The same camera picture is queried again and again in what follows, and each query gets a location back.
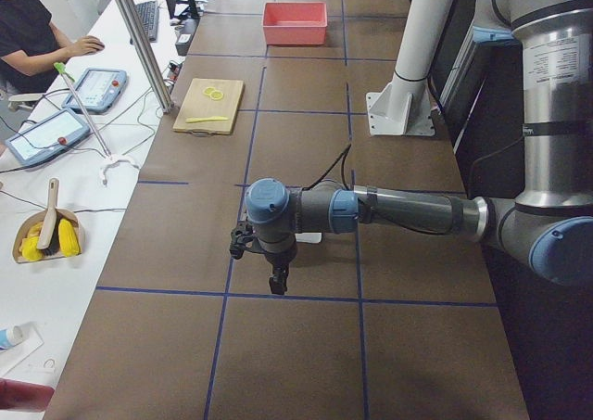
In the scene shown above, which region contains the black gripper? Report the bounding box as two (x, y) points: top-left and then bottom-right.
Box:
(259, 236), (297, 295)

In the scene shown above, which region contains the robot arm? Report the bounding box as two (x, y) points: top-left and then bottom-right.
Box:
(230, 0), (592, 295)

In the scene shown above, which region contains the yellow plastic knife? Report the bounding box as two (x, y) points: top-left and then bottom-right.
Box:
(185, 116), (229, 124)

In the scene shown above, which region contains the bamboo cutting board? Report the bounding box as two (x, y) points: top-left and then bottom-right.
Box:
(172, 78), (245, 135)

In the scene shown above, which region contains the lemon slice near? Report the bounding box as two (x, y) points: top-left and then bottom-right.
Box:
(209, 90), (224, 101)

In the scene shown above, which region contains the lemon slice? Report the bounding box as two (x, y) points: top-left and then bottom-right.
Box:
(209, 90), (224, 101)
(203, 86), (216, 96)

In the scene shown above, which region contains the lemon slice far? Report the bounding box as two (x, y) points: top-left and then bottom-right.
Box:
(203, 86), (216, 96)

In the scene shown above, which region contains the reacher grabber stick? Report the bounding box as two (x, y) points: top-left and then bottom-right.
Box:
(54, 62), (140, 186)

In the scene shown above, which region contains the yellow cloth in dustpan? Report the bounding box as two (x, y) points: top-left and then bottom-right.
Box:
(18, 217), (82, 261)

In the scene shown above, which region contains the beige hand brush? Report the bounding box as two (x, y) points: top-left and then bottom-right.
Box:
(37, 178), (59, 257)

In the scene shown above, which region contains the beige dustpan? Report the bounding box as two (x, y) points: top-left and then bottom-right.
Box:
(12, 209), (84, 263)

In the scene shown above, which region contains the pink plastic bin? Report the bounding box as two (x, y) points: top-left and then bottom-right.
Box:
(262, 2), (328, 45)

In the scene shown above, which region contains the near teach pendant tablet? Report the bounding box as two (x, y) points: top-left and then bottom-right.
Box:
(5, 108), (91, 167)

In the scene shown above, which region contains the teach pendant tablet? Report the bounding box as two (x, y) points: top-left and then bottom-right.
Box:
(5, 108), (91, 167)
(74, 68), (128, 115)

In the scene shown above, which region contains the far teach pendant tablet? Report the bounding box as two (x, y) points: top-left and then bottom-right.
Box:
(74, 68), (128, 115)

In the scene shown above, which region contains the black box with label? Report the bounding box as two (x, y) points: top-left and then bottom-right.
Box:
(175, 19), (199, 57)

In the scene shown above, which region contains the white blue tube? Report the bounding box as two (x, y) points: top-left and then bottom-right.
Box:
(0, 325), (25, 351)

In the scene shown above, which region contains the black keyboard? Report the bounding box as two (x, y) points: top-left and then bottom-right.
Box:
(135, 0), (159, 43)

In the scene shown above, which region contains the seated person black shirt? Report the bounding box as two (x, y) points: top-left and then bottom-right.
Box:
(1, 0), (105, 94)

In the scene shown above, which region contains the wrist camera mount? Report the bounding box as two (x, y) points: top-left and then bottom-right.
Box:
(229, 221), (262, 260)

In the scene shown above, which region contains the white camera pole base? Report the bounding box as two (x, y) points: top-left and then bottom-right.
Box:
(366, 0), (453, 136)

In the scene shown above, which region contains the aluminium frame post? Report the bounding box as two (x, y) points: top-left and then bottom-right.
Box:
(115, 0), (174, 114)

